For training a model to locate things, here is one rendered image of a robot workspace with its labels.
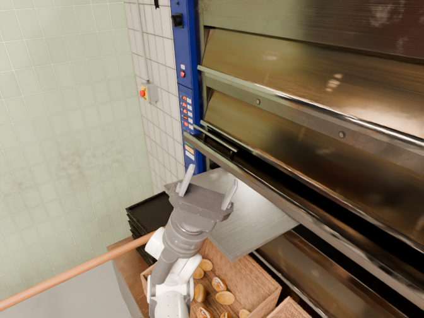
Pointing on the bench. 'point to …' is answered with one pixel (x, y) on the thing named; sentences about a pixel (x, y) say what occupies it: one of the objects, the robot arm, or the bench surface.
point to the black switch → (177, 20)
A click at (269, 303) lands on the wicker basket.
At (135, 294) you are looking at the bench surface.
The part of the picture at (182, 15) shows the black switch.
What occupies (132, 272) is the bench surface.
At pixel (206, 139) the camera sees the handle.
